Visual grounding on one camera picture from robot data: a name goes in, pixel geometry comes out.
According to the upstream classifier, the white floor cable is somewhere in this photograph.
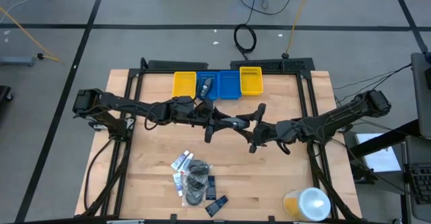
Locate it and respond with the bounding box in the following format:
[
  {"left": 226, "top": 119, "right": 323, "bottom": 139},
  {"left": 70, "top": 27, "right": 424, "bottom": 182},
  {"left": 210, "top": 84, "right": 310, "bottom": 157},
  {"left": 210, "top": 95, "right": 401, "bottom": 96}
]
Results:
[{"left": 0, "top": 0, "right": 58, "bottom": 15}]

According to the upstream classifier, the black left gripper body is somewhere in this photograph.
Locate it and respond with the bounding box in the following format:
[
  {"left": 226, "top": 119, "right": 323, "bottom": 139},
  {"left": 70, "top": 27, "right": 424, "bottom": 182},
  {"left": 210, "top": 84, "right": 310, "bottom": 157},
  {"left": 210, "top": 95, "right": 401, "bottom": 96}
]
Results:
[{"left": 170, "top": 96, "right": 216, "bottom": 143}]

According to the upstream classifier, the black desk bar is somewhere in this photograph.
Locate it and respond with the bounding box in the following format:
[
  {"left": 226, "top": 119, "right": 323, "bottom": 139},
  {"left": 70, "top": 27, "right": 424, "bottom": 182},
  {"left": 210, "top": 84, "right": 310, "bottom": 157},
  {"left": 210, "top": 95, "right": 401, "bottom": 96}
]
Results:
[{"left": 350, "top": 118, "right": 422, "bottom": 160}]

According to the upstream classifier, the dark blue lotion tube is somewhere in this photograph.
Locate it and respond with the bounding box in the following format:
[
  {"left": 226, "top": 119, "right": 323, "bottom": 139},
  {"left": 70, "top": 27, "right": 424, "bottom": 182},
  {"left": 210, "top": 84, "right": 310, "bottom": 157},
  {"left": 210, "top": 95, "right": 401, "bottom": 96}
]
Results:
[
  {"left": 204, "top": 194, "right": 230, "bottom": 219},
  {"left": 205, "top": 175, "right": 218, "bottom": 201}
]

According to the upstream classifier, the clear bag with black item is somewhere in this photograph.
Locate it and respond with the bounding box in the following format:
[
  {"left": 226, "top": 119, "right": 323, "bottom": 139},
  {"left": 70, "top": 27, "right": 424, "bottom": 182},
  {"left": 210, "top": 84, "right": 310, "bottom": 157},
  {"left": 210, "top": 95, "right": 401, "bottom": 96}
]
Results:
[
  {"left": 186, "top": 159, "right": 214, "bottom": 184},
  {"left": 180, "top": 188, "right": 207, "bottom": 208},
  {"left": 183, "top": 174, "right": 209, "bottom": 195}
]

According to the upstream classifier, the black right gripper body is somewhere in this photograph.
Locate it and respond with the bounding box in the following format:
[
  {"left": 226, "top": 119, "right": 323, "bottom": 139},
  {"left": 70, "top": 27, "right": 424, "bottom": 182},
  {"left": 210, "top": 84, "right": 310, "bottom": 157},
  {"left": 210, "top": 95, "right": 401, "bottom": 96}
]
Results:
[{"left": 248, "top": 103, "right": 288, "bottom": 154}]

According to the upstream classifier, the yellow floor cable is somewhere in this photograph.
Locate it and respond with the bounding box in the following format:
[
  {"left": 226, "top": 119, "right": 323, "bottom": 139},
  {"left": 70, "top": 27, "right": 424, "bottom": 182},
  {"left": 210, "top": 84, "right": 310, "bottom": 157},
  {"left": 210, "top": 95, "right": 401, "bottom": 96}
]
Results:
[{"left": 0, "top": 7, "right": 63, "bottom": 63}]

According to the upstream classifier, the yellow hanging cable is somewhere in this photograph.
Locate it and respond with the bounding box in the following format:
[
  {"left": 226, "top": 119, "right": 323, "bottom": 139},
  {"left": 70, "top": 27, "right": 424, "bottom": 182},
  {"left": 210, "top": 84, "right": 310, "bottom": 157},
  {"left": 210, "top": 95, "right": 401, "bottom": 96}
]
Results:
[{"left": 285, "top": 0, "right": 313, "bottom": 59}]

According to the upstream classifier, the thin black floor cable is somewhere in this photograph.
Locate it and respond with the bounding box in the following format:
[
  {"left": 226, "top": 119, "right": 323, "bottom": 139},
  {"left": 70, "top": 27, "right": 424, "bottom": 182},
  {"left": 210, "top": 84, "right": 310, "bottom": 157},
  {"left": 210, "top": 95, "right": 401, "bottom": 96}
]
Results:
[{"left": 333, "top": 62, "right": 413, "bottom": 104}]

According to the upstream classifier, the black floor object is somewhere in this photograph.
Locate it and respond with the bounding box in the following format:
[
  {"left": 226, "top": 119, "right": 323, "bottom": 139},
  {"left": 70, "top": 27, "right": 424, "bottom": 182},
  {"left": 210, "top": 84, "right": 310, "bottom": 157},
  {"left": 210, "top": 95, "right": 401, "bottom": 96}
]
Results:
[{"left": 0, "top": 85, "right": 14, "bottom": 104}]

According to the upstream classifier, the white toothpaste tube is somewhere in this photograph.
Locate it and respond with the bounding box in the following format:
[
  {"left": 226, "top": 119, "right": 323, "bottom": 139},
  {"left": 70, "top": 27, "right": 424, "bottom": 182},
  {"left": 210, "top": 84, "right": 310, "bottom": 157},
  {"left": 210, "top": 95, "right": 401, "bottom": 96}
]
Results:
[
  {"left": 172, "top": 172, "right": 185, "bottom": 198},
  {"left": 170, "top": 149, "right": 191, "bottom": 172},
  {"left": 179, "top": 152, "right": 195, "bottom": 175}
]

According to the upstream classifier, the grey laptop with keyboard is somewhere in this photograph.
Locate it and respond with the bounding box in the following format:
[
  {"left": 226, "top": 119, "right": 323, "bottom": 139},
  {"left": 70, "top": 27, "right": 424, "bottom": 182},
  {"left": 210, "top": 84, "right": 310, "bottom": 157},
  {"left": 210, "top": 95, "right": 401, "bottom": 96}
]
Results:
[{"left": 403, "top": 135, "right": 431, "bottom": 223}]

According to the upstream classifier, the white yellow wipes canister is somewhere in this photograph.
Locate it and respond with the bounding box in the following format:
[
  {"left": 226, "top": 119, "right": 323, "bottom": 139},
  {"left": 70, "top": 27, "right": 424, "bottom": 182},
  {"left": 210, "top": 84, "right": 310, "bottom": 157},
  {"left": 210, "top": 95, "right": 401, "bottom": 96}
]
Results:
[{"left": 282, "top": 187, "right": 332, "bottom": 223}]

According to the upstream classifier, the black hanging cable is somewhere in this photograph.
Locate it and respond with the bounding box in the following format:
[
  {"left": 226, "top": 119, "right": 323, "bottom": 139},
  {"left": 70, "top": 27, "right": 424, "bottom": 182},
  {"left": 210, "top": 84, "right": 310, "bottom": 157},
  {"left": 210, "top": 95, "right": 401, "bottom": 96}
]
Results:
[{"left": 233, "top": 0, "right": 261, "bottom": 62}]

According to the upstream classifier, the black table frame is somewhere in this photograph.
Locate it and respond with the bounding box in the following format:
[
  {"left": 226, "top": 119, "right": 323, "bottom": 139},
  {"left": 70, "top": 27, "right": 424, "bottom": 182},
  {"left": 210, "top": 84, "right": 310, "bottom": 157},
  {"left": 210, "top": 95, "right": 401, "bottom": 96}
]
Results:
[{"left": 80, "top": 57, "right": 363, "bottom": 224}]

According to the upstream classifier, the blue plastic basket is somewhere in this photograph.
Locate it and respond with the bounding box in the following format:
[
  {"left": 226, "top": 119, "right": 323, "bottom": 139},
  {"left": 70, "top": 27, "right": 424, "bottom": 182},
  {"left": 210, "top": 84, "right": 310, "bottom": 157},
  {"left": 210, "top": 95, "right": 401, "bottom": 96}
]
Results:
[
  {"left": 218, "top": 70, "right": 243, "bottom": 101},
  {"left": 196, "top": 71, "right": 221, "bottom": 102}
]

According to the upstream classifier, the black perforated equipment box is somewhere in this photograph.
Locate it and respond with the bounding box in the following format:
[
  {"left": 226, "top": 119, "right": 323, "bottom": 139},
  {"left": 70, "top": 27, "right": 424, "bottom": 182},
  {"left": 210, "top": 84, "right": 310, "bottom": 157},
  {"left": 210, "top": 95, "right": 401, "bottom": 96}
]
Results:
[{"left": 230, "top": 57, "right": 316, "bottom": 72}]

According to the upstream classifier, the white paper sheet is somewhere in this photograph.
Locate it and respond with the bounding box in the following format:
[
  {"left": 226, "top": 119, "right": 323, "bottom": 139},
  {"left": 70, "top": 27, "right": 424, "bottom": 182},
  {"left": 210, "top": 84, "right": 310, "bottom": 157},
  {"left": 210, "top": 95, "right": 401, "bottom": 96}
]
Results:
[{"left": 355, "top": 133, "right": 404, "bottom": 174}]

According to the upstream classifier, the grey desk monitor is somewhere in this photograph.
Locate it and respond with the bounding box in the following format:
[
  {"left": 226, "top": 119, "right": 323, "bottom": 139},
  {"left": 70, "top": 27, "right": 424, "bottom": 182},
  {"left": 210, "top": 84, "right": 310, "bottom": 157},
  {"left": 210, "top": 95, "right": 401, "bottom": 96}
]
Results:
[{"left": 409, "top": 51, "right": 431, "bottom": 139}]

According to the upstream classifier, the yellow plastic basket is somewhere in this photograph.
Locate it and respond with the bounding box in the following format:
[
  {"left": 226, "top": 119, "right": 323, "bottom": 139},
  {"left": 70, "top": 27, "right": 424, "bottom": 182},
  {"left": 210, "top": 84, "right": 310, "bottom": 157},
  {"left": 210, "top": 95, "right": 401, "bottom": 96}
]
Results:
[
  {"left": 239, "top": 66, "right": 264, "bottom": 96},
  {"left": 171, "top": 71, "right": 197, "bottom": 100}
]

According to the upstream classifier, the grey stand base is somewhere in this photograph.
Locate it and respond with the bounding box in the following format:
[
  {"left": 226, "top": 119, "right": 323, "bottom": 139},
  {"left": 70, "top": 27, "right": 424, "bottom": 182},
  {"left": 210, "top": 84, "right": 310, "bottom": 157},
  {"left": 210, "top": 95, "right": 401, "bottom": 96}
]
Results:
[{"left": 0, "top": 55, "right": 35, "bottom": 67}]

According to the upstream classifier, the black flat equipment box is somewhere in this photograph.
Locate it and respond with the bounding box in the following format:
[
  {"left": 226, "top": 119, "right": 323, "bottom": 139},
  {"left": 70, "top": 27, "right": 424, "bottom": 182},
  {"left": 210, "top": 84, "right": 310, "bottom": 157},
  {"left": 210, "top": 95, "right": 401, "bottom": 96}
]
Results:
[{"left": 147, "top": 59, "right": 209, "bottom": 71}]

